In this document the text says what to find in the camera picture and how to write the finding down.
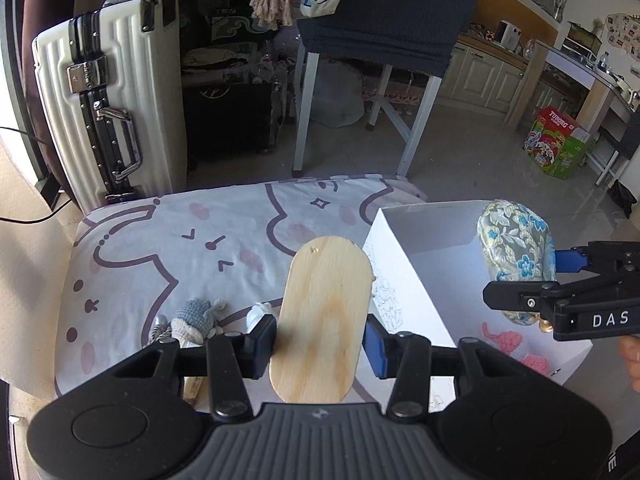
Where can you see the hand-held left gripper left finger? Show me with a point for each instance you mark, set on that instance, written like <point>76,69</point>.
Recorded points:
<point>265,347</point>

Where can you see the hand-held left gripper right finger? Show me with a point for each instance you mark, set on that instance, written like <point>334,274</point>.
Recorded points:
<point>375,352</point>

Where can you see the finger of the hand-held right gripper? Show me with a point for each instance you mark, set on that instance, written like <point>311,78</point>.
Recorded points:
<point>515,299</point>
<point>572,260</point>

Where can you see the pink crochet doll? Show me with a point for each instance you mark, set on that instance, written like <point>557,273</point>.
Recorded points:
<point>515,347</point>

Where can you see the blue floral fabric pouch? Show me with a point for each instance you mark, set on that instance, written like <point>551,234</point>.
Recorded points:
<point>515,250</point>

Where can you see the oval wooden board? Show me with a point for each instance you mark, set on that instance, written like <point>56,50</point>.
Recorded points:
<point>320,320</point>

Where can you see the grey crochet doll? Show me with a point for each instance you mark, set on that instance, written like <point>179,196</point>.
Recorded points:
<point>195,317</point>

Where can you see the white shoe box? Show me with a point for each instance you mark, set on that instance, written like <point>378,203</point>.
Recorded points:
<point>440,280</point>

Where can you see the person's right hand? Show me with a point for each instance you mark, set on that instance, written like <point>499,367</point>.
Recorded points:
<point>631,362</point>

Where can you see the small beige box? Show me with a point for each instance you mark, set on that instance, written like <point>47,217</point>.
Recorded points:
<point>194,390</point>

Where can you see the green and red carton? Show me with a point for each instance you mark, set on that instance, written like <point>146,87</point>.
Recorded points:
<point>555,145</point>

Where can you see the cartoon printed blanket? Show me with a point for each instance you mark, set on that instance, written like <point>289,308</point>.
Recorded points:
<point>150,240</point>

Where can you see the wooden bar counter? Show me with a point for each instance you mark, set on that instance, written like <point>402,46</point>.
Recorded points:
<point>530,85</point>

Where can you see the cream kitchen cabinets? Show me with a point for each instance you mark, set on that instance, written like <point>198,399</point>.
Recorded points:
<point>475,80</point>

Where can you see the black bag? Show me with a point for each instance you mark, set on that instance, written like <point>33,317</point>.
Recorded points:
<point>225,120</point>

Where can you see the white countertop appliance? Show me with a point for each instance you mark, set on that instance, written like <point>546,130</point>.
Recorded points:
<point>508,35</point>

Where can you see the beige honeycomb pad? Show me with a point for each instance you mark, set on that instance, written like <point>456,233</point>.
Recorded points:
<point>25,270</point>

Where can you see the white plastic bag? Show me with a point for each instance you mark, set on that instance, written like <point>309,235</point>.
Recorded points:
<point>337,95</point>

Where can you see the white ribbed suitcase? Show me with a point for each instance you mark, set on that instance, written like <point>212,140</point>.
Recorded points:
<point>130,85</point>

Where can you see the dark blue knit cloth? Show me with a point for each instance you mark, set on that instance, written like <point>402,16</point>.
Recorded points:
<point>400,10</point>

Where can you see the brown curtain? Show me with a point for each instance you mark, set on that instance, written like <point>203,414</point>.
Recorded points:
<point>35,60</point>

